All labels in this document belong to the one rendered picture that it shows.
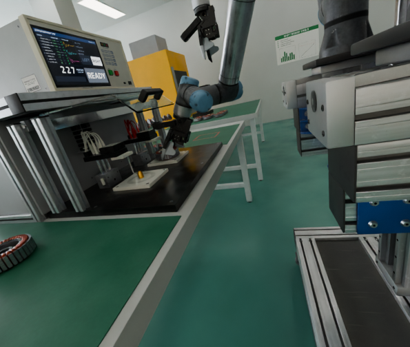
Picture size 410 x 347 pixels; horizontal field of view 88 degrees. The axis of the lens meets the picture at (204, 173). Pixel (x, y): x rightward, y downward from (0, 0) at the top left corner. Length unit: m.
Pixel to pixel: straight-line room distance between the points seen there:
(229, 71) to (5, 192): 0.85
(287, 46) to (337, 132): 5.69
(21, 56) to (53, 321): 0.72
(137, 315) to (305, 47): 5.94
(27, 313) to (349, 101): 0.57
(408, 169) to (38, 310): 0.59
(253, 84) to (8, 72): 5.42
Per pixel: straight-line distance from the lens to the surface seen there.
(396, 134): 0.37
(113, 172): 0.89
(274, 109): 5.99
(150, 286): 0.40
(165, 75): 4.51
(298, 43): 6.03
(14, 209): 0.97
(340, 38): 0.86
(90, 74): 0.95
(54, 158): 0.71
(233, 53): 0.79
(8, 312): 0.53
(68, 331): 0.41
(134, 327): 0.39
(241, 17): 0.76
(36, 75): 0.87
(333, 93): 0.33
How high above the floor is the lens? 1.01
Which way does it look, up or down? 20 degrees down
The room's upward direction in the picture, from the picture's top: 13 degrees counter-clockwise
